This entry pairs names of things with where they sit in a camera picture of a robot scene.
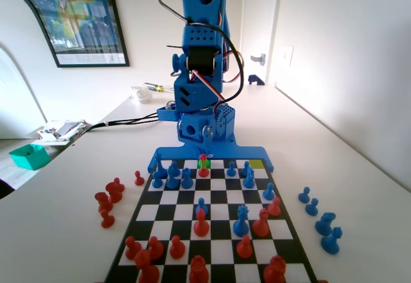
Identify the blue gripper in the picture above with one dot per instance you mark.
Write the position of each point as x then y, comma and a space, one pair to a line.
192, 131

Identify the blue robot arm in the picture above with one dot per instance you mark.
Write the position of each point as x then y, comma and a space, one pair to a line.
199, 36

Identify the red queen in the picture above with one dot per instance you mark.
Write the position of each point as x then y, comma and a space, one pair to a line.
203, 170

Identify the blue rook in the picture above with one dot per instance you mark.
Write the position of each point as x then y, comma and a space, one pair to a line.
187, 180

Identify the blue controller board tray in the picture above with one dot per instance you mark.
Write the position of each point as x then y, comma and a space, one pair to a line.
167, 114

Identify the blue bishop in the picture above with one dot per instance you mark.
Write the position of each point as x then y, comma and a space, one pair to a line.
330, 244
172, 182
248, 182

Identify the blue king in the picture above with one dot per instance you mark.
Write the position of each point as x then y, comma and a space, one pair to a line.
159, 167

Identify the red pawn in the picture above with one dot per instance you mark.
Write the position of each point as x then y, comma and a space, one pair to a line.
139, 180
119, 183
107, 221
156, 249
274, 208
244, 249
177, 249
132, 250

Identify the black and white chessboard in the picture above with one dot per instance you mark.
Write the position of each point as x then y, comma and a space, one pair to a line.
180, 214

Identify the white crumpled bag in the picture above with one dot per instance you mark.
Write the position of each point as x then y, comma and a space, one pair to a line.
143, 96

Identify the small blue printed part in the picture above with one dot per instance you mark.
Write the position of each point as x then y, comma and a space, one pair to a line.
255, 80

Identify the red bishop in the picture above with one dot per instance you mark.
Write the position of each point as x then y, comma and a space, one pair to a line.
260, 226
201, 226

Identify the blue queen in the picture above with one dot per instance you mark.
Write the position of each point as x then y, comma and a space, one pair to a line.
241, 226

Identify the red knight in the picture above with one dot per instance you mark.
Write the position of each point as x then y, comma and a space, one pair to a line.
113, 194
103, 203

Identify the red rook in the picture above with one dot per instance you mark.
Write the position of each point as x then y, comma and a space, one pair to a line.
199, 271
274, 271

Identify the pile of papers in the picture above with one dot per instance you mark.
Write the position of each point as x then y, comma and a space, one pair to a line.
61, 130

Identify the blue knight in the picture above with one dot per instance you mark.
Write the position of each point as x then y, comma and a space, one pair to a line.
324, 226

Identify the green plastic box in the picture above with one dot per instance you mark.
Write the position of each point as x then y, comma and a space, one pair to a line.
29, 159

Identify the framed map poster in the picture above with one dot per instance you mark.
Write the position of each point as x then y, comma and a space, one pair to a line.
80, 16

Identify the blue arm base plate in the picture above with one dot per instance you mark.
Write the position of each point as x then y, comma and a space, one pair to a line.
241, 153

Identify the white light switch plate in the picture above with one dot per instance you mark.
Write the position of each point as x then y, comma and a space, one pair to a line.
287, 56

